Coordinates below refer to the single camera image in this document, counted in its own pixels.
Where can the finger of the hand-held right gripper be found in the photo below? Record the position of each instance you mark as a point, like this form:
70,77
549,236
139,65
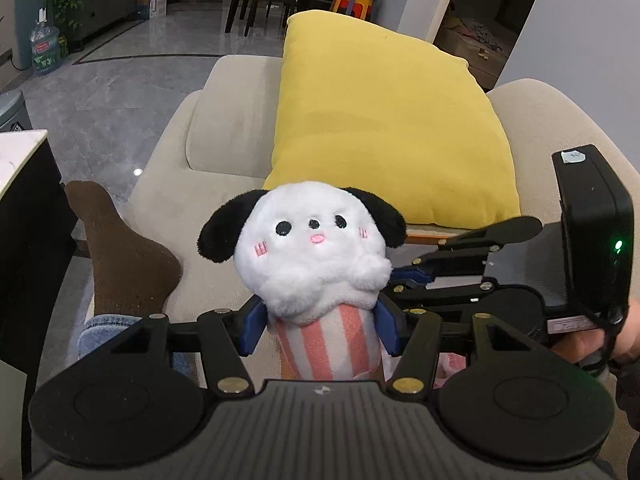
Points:
412,275
450,300

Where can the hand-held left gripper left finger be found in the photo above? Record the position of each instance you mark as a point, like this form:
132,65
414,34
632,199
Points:
250,327

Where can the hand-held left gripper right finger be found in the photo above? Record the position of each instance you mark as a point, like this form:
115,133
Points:
390,327

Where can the orange cardboard box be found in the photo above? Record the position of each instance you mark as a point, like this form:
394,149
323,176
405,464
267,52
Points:
430,234

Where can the white dog plush striped cup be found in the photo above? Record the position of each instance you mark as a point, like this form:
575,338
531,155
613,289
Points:
310,260

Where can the person's right hand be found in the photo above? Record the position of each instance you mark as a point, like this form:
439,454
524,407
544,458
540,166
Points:
580,352

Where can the small pink plush toy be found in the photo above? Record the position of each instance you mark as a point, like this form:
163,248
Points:
450,367

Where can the brown sock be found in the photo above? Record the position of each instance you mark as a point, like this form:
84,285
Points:
125,270

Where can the yellow pillow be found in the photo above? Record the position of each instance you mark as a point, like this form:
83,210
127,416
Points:
390,125

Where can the beige sofa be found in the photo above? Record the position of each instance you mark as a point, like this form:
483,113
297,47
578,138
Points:
220,125

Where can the marble top coffee table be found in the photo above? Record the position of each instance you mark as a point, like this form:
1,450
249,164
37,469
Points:
30,260

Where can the colourful plastic stool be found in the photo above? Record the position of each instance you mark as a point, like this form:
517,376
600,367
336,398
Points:
352,2

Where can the grey round trash can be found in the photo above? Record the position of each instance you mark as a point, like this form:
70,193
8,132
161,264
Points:
12,110

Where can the white paper bag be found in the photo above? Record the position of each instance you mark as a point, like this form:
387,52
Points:
159,1

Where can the large water bottle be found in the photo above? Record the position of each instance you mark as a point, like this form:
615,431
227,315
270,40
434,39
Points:
46,50

